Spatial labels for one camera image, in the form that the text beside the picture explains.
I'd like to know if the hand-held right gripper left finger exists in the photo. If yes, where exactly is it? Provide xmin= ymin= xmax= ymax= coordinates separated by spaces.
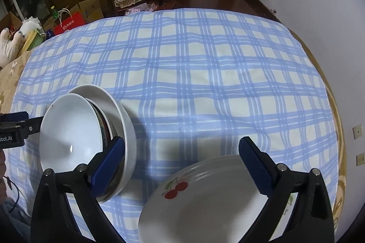
xmin=31 ymin=137 xmax=125 ymax=243

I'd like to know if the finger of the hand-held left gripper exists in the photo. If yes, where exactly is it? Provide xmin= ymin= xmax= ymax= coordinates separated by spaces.
xmin=0 ymin=111 xmax=44 ymax=132

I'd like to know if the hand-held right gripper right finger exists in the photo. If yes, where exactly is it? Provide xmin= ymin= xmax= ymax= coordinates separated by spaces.
xmin=238 ymin=137 xmax=334 ymax=243

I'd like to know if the large cherry print plate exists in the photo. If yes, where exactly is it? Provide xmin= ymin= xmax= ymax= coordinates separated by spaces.
xmin=139 ymin=154 xmax=301 ymax=243

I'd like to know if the red patterned bowl symbol inside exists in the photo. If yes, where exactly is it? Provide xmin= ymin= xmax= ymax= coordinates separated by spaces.
xmin=86 ymin=97 xmax=117 ymax=146

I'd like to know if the medium deep cherry print plate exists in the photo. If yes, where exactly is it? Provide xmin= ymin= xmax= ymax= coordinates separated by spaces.
xmin=141 ymin=159 xmax=298 ymax=243

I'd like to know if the red patterned bowl plain inside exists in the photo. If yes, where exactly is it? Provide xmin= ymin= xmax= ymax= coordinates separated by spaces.
xmin=39 ymin=95 xmax=112 ymax=175

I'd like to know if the plain white bowl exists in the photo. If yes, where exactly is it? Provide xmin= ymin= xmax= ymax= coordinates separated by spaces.
xmin=67 ymin=84 xmax=137 ymax=203

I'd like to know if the beige cartoon print blanket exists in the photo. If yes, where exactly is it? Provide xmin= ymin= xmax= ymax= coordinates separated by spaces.
xmin=0 ymin=52 xmax=32 ymax=115

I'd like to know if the beige plush toy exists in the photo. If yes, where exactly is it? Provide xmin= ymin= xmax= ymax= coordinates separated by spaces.
xmin=0 ymin=28 xmax=29 ymax=67

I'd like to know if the yellow green container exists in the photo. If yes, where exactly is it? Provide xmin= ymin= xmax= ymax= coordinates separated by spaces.
xmin=21 ymin=29 xmax=46 ymax=51

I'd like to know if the brown swirl pattern bedspread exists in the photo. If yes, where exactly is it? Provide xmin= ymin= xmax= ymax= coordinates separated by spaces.
xmin=281 ymin=22 xmax=347 ymax=235

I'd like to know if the blue fleece clothing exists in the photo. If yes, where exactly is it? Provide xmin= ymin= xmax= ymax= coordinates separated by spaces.
xmin=0 ymin=197 xmax=32 ymax=243

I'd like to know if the white spiky plush toy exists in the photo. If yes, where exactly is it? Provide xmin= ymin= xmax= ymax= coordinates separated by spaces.
xmin=23 ymin=16 xmax=43 ymax=32

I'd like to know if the open cardboard box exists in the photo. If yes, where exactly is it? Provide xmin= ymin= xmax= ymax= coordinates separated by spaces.
xmin=0 ymin=11 xmax=23 ymax=32

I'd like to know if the low cardboard box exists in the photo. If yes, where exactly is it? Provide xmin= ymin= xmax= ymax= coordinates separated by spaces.
xmin=43 ymin=4 xmax=81 ymax=31

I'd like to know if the red paper bag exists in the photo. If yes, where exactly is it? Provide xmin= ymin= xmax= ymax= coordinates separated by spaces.
xmin=54 ymin=8 xmax=86 ymax=36

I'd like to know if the blue plaid cloth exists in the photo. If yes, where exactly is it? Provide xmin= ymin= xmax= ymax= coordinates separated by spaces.
xmin=7 ymin=8 xmax=340 ymax=243

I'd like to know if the pink floral plastic bag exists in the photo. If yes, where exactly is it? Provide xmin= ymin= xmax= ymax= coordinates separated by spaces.
xmin=125 ymin=3 xmax=158 ymax=15

